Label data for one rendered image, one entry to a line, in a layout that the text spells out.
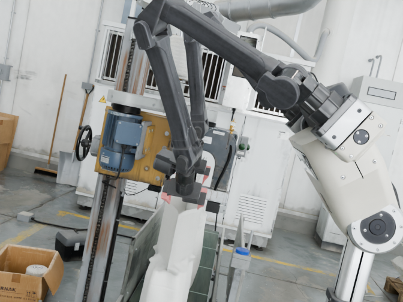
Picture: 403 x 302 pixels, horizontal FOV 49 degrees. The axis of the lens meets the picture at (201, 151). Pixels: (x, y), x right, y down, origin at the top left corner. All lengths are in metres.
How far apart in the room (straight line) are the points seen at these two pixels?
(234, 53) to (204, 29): 0.09
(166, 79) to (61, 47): 5.41
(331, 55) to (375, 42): 1.29
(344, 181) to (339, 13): 4.12
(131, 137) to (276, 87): 0.89
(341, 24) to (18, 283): 4.03
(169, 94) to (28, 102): 5.57
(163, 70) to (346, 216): 0.64
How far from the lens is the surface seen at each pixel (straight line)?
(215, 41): 1.08
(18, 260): 3.33
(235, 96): 4.20
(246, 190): 4.78
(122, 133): 1.78
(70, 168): 6.21
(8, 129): 6.33
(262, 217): 4.84
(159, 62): 1.17
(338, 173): 1.20
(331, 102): 1.03
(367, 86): 5.62
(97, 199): 2.19
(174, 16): 1.11
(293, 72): 1.05
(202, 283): 2.77
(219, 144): 1.98
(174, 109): 1.21
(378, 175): 1.24
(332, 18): 5.22
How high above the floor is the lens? 1.43
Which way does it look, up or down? 6 degrees down
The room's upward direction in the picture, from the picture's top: 12 degrees clockwise
